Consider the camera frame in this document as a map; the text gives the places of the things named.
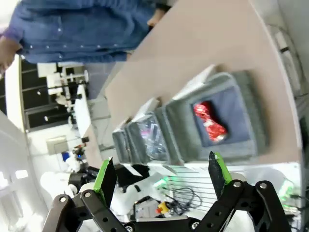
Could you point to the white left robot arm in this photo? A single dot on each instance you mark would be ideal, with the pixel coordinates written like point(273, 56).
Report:
point(137, 195)

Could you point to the grey fabric basket plastic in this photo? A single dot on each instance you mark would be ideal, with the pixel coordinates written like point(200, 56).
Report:
point(164, 125)

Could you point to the paper label BOTTLE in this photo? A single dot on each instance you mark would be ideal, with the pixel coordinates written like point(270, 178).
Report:
point(132, 170)

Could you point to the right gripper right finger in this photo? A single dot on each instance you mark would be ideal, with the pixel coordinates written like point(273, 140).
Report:
point(222, 178)

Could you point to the person's left forearm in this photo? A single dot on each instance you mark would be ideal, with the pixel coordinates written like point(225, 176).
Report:
point(149, 6)

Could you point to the white power strip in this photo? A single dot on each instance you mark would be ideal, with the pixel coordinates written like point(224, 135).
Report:
point(282, 44)

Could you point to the white blank card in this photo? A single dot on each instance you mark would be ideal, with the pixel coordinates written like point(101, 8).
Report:
point(195, 82)

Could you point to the person in denim shirt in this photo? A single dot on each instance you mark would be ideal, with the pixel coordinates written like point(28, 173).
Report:
point(84, 29)

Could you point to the white long table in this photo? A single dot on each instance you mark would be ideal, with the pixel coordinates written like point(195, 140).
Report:
point(82, 111)

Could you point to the person's left hand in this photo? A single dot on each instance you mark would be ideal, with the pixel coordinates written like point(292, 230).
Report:
point(155, 19)

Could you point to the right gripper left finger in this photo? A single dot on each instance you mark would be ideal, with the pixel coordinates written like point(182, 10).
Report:
point(106, 183)

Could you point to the yellow red emergency stop button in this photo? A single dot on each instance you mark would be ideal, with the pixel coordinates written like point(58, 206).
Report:
point(163, 207)

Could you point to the crushed red can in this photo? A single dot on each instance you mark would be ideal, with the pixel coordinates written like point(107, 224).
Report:
point(211, 123)

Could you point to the grey fabric basket can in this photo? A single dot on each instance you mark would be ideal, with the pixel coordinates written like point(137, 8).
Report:
point(246, 116)

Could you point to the grey fabric basket bottle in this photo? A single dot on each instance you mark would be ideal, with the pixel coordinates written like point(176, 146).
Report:
point(120, 145)

